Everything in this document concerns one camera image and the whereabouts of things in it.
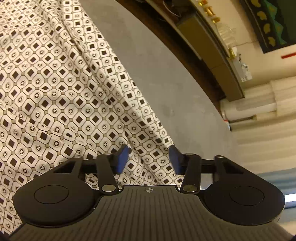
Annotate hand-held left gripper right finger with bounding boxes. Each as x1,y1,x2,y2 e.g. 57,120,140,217
169,145,245,193

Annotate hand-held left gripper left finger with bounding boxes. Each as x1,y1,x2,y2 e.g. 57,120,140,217
52,145,129,195

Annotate white black patterned garment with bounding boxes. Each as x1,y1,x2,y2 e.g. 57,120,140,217
0,0,184,235

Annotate white standing air conditioner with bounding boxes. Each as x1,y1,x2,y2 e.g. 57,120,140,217
220,91,278,122

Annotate white curtain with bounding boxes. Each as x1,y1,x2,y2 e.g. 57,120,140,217
229,79,296,184

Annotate grey tray with small items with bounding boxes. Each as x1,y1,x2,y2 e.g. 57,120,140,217
233,57,252,82

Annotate long grey brown sideboard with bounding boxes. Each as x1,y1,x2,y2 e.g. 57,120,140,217
148,0,245,102

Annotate golden tissue box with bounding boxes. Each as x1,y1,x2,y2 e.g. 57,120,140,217
228,47,239,60

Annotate group of clear glasses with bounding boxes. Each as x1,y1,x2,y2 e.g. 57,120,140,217
217,22,238,47

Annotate dark wall tapestry yellow shapes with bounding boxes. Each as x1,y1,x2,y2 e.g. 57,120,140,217
239,0,296,54

